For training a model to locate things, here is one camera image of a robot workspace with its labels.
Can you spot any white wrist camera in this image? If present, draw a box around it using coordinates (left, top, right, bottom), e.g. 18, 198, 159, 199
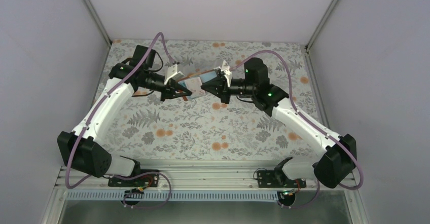
164, 63, 185, 85
215, 60, 232, 87

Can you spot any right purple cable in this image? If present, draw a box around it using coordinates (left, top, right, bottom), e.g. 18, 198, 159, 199
230, 50, 365, 210

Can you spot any floral patterned table mat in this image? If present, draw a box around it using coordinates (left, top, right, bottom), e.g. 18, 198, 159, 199
101, 41, 318, 161

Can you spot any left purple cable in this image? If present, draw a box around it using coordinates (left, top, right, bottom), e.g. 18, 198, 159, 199
65, 32, 172, 210

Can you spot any pink white credit card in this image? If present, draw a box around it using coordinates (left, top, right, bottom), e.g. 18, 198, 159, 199
185, 77, 206, 100

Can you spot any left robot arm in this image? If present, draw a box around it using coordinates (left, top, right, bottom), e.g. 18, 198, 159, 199
57, 45, 192, 186

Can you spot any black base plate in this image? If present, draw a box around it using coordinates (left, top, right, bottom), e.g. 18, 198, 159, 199
255, 169, 307, 189
107, 169, 159, 188

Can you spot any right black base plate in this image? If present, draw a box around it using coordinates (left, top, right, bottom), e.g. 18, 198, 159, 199
255, 169, 307, 189

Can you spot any purple cable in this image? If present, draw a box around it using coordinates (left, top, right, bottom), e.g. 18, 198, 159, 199
65, 32, 172, 210
230, 50, 365, 210

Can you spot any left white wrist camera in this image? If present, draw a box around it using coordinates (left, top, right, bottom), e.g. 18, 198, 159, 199
164, 63, 185, 85

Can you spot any brown leather card holder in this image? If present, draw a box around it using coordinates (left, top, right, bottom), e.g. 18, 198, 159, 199
177, 68, 217, 101

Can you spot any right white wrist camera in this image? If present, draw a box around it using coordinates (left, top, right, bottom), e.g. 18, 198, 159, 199
215, 60, 232, 87

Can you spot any slotted grey cable duct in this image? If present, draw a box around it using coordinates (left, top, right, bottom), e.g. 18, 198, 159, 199
64, 190, 278, 202

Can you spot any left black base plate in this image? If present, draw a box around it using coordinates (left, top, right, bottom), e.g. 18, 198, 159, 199
107, 169, 159, 188

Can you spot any aluminium rail frame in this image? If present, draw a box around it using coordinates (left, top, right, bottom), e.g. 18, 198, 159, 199
55, 159, 357, 191

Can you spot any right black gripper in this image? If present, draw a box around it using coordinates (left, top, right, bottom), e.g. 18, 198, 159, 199
201, 76, 256, 103

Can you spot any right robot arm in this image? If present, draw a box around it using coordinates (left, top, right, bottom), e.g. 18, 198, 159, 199
201, 58, 362, 189

